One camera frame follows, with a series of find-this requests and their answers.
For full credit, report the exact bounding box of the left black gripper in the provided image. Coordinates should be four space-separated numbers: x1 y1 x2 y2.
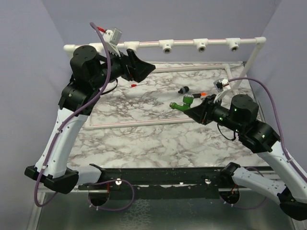
91 44 155 89

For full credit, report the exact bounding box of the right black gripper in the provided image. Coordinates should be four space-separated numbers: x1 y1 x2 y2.
185 93 244 134

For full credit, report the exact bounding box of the green plastic water faucet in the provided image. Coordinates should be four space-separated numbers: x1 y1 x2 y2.
169 94 194 112

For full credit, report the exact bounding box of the white PVC pipe rack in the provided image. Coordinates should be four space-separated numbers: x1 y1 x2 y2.
63 36 267 131

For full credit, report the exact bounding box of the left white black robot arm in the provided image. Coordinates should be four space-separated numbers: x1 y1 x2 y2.
24 45 155 194

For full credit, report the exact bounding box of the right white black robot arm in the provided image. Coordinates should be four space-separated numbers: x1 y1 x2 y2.
184 94 307 221

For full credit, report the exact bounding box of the orange black marker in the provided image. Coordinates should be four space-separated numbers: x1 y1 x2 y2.
193 92 207 98

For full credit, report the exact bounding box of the red capped white pen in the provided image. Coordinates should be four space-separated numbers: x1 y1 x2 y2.
130 82 147 88

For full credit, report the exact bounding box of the black grey faucet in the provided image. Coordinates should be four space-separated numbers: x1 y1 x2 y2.
178 86 189 94

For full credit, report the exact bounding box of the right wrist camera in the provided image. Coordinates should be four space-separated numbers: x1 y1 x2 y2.
213 79 231 102

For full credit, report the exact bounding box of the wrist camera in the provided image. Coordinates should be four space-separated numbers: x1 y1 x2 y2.
103 28 122 56
213 79 231 102

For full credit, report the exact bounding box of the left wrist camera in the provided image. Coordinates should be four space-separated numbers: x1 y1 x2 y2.
103 28 122 56

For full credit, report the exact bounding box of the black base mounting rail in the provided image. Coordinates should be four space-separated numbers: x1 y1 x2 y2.
79 165 250 201

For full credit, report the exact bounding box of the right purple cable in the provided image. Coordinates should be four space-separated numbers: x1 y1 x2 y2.
226 77 307 183

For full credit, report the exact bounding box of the purple cable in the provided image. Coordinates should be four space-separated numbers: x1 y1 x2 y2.
33 22 113 208
226 77 307 183

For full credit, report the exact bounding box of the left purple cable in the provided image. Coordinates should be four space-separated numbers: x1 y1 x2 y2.
33 22 113 208

